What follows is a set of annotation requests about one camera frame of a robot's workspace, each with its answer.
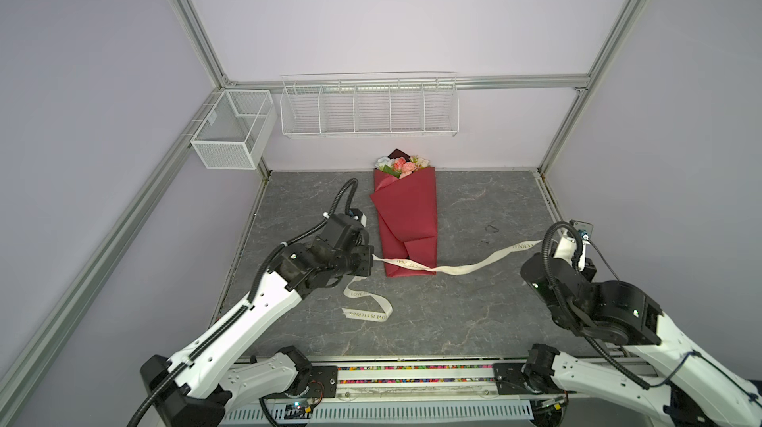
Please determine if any dark red wrapping paper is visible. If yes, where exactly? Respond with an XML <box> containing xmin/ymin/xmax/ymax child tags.
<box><xmin>370</xmin><ymin>149</ymin><xmax>439</xmax><ymax>278</ymax></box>

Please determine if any white fake flower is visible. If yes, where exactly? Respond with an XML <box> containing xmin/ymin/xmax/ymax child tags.
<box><xmin>375</xmin><ymin>157</ymin><xmax>396</xmax><ymax>173</ymax></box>

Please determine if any red pink fake rose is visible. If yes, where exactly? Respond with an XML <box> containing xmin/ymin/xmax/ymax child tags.
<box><xmin>391</xmin><ymin>157</ymin><xmax>419</xmax><ymax>178</ymax></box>

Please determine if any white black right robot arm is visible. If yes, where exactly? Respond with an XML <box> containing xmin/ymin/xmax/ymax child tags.
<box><xmin>520</xmin><ymin>239</ymin><xmax>761</xmax><ymax>426</ymax></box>

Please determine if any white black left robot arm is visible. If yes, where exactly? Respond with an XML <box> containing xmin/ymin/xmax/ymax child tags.
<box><xmin>128</xmin><ymin>209</ymin><xmax>373</xmax><ymax>426</ymax></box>

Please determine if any white perforated vent panel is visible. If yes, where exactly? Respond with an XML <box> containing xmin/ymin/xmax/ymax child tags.
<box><xmin>219</xmin><ymin>398</ymin><xmax>535</xmax><ymax>426</ymax></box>

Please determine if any small white mesh basket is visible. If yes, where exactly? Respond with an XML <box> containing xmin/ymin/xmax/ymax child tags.
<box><xmin>190</xmin><ymin>90</ymin><xmax>278</xmax><ymax>170</ymax></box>

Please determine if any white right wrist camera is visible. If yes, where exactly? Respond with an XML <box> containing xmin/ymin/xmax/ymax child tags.
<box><xmin>554</xmin><ymin>220</ymin><xmax>595</xmax><ymax>272</ymax></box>

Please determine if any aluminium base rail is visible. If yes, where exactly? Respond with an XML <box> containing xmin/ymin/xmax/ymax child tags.
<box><xmin>225</xmin><ymin>354</ymin><xmax>680</xmax><ymax>427</ymax></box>

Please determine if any long white wire basket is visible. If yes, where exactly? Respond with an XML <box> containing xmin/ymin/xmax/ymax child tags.
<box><xmin>280</xmin><ymin>72</ymin><xmax>460</xmax><ymax>137</ymax></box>

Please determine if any black corrugated left cable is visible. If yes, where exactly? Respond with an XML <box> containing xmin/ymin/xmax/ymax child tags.
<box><xmin>126</xmin><ymin>178</ymin><xmax>361</xmax><ymax>427</ymax></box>

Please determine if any aluminium frame profile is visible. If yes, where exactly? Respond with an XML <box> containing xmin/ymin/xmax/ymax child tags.
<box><xmin>1</xmin><ymin>0</ymin><xmax>648</xmax><ymax>426</ymax></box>

